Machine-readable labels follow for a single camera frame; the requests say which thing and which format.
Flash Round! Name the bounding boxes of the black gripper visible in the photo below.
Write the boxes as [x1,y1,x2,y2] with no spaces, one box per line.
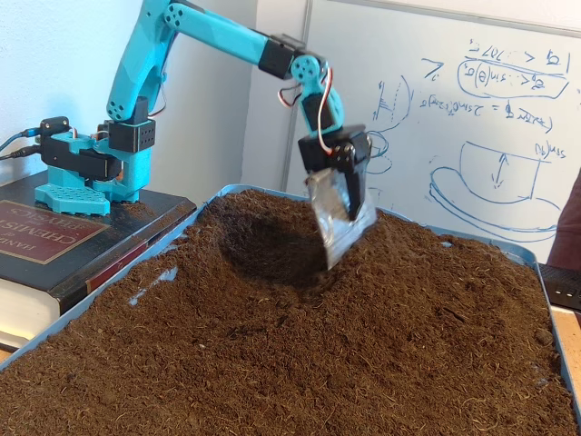
[297,123,374,223]

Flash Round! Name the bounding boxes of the silver foil scoop plate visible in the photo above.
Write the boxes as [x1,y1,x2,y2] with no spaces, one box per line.
[304,166,379,272]

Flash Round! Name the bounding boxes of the brown soil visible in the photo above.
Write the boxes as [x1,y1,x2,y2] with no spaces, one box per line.
[0,188,577,436]

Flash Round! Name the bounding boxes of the right forearm maroon sleeve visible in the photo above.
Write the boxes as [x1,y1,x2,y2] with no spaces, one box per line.
[547,167,581,269]

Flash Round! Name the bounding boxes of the whiteboard with blue drawings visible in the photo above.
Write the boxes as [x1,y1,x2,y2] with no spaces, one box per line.
[279,0,581,273]

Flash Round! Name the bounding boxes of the blue plastic tray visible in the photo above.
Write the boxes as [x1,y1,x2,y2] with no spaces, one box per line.
[0,183,581,436]

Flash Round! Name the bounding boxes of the black controller block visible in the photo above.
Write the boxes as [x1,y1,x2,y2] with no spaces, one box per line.
[38,116,72,137]

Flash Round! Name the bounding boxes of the black chemistry physics handbook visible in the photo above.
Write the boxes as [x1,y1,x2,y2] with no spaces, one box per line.
[0,174,200,353]

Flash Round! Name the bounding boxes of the black cable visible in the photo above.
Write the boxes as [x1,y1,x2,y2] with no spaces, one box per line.
[0,145,43,161]

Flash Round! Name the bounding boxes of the blue cable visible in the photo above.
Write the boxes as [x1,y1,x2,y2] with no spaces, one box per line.
[0,128,40,154]

